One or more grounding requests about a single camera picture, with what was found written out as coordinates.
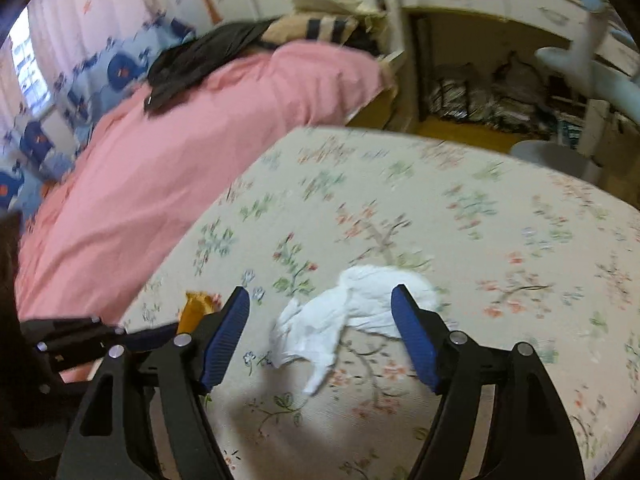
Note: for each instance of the white desk with shelves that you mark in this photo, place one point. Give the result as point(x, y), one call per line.
point(402, 75)

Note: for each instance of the orange peel piece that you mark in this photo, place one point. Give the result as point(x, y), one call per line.
point(197, 310)

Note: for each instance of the striped beige pillow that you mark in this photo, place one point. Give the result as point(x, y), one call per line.
point(300, 30)

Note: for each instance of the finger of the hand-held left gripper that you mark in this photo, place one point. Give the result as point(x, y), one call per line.
point(150, 339)

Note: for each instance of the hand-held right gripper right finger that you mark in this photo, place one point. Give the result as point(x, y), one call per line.
point(415, 340)

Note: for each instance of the blue grey desk chair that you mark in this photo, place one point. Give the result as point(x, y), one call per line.
point(585, 45)

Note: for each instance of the floral tablecloth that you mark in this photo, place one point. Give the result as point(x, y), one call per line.
point(450, 210)

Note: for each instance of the beige cloth bag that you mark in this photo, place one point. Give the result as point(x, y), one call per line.
point(325, 2)

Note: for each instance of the striped bag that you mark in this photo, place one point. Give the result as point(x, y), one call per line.
point(457, 92)

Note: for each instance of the window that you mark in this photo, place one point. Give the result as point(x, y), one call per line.
point(30, 65)

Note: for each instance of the white paper napkin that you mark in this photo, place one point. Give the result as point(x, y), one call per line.
point(350, 300)

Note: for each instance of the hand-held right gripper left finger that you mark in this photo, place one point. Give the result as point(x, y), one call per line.
point(225, 340)

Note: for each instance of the pink blanket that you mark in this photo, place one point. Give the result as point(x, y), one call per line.
point(200, 135)

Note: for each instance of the whale print curtain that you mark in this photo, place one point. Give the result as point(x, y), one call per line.
point(100, 35)

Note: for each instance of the black jacket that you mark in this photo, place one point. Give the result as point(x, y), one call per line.
point(200, 60)

